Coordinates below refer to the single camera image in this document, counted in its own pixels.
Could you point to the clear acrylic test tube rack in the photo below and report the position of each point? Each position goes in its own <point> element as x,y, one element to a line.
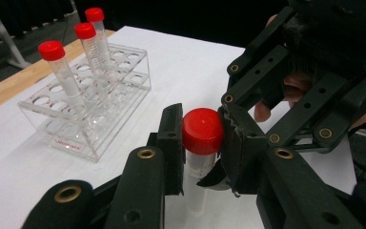
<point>76,140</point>

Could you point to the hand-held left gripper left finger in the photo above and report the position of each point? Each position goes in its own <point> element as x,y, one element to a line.
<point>171,149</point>

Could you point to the white table cover sheet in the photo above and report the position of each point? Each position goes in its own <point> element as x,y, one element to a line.
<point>171,63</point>

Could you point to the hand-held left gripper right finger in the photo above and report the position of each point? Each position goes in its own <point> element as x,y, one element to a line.
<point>243,156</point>

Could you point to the white metal stand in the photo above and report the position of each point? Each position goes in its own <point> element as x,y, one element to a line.
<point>4,35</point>

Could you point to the red-capped clear test tube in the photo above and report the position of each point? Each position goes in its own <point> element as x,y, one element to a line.
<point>51,51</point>
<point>94,14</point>
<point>202,132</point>
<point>85,31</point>

